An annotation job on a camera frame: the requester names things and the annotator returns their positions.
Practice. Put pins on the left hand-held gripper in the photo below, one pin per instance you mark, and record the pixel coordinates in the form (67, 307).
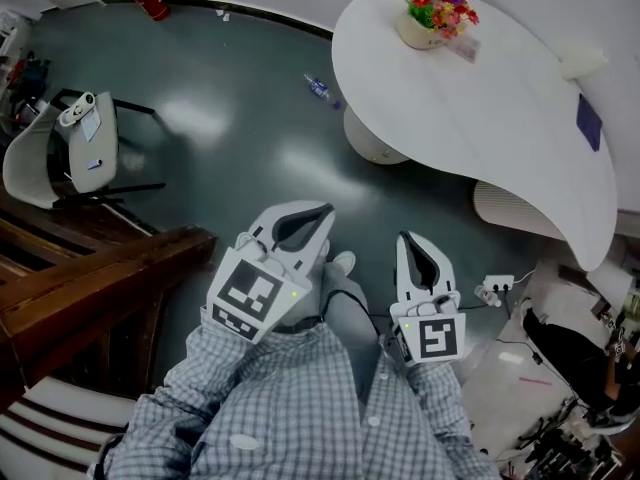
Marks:
(245, 288)

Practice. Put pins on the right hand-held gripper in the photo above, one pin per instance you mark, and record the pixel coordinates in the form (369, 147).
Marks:
(437, 338)

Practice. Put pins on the white curved table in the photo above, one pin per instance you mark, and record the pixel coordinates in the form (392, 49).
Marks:
(450, 118)

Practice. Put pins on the person's right forearm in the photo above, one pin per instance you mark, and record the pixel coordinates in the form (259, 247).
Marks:
(437, 393)

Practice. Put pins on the person's left forearm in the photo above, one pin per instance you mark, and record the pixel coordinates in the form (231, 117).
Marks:
(210, 368)

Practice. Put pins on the person's white shoe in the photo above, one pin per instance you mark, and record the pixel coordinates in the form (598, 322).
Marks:
(345, 262)

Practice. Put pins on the white power strip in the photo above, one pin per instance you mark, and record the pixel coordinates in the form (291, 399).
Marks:
(499, 283)

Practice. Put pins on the person's grey trousers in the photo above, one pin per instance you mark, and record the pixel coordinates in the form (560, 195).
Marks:
(345, 313)

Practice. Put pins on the plastic water bottle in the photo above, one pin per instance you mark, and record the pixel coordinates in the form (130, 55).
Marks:
(320, 89)

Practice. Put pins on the person's checked shirt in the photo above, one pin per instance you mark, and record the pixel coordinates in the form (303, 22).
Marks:
(290, 408)

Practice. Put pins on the wooden stair railing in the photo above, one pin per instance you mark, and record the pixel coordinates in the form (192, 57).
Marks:
(100, 278)

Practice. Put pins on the small blue white item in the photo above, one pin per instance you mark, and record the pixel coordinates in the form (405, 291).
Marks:
(95, 163)

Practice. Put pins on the grey chair with black legs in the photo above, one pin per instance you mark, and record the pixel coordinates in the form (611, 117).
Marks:
(95, 143)

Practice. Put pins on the folded dark blue cloth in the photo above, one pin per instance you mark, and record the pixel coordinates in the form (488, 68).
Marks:
(589, 123)

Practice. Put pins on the workbench equipment clutter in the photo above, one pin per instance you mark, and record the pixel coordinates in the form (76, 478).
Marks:
(560, 453)

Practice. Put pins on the white paper card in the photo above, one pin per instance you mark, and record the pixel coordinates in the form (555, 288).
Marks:
(91, 125)

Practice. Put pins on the clear plastic box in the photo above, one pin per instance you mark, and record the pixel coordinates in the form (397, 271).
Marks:
(467, 48)

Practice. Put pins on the cream pot of artificial flowers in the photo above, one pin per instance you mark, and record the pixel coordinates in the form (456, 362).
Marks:
(415, 33)

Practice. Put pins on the white handheld device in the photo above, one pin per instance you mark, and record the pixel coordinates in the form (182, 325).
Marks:
(77, 109)

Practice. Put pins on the white stair steps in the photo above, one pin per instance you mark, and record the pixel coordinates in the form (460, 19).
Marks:
(50, 418)

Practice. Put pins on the cluttered equipment pile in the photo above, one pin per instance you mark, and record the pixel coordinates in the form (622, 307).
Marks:
(30, 73)

